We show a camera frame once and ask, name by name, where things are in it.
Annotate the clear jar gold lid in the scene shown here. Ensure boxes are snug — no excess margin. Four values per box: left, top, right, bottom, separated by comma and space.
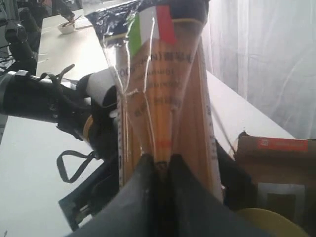
237, 208, 309, 237

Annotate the small brown coffee pouch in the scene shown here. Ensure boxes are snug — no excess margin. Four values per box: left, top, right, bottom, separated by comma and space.
234, 132, 316, 225

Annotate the large brown paper bag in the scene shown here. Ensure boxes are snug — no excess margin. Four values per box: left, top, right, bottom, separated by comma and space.
216, 141, 257, 211

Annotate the background black robot arm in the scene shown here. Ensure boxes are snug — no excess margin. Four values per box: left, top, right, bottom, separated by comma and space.
0, 7, 41, 75

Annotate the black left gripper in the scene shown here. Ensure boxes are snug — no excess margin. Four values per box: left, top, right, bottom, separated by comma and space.
56, 74, 119, 222

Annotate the spaghetti package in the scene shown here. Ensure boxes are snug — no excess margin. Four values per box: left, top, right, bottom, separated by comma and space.
82, 0, 223, 200

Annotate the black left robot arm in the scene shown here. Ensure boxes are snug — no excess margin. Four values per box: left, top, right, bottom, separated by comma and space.
0, 69, 119, 230

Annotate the white hanging curtain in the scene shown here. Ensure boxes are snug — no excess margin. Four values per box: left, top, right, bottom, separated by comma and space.
204, 0, 316, 139

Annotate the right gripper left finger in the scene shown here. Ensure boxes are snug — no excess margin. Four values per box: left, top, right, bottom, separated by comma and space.
71, 155, 157, 237

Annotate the white bowl with chopsticks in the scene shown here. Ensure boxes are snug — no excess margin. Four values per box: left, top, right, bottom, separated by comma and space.
57, 22, 75, 35

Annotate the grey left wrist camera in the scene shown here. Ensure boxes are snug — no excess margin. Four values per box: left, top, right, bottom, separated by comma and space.
85, 68, 117, 108

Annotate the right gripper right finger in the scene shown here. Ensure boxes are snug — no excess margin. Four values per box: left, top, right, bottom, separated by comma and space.
169, 153, 272, 237

